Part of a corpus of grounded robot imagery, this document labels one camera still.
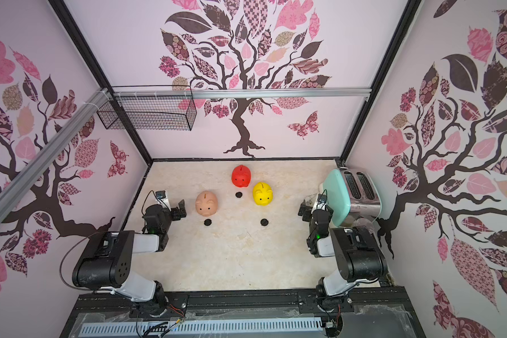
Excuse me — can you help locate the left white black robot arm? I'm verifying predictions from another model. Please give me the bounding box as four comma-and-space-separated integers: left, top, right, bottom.
59, 200, 187, 314

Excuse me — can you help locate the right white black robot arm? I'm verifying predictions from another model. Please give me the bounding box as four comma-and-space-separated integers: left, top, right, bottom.
298, 202, 388, 311

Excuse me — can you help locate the yellow piggy bank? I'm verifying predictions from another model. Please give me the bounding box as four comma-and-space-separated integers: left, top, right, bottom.
252, 182, 274, 206

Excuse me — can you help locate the red piggy bank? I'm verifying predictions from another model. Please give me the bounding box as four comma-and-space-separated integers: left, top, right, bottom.
232, 165, 252, 188

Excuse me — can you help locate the glass jar black lid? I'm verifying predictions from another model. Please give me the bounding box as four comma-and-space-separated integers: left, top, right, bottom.
353, 218, 376, 235

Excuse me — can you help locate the mint green toaster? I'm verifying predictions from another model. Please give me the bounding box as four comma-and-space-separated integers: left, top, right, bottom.
319, 168, 382, 228

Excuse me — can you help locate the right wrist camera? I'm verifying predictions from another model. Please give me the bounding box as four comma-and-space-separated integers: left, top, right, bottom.
313, 194, 328, 211

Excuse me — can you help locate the white cable duct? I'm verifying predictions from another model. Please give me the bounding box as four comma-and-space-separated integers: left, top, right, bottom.
77, 318, 325, 337

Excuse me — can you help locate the black wire basket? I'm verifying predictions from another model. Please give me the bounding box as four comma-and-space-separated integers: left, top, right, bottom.
97, 84, 197, 131

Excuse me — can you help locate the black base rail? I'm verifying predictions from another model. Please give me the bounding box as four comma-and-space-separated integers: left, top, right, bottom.
71, 287, 412, 318

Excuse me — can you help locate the back aluminium rail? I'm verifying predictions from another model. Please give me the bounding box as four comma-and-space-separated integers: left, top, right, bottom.
113, 87, 372, 99

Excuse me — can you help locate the aluminium rail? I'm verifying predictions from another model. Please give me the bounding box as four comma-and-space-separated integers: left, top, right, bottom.
0, 88, 110, 225
113, 87, 372, 99

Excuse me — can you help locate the left aluminium rail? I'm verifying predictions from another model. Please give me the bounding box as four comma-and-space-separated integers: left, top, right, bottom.
0, 88, 110, 225

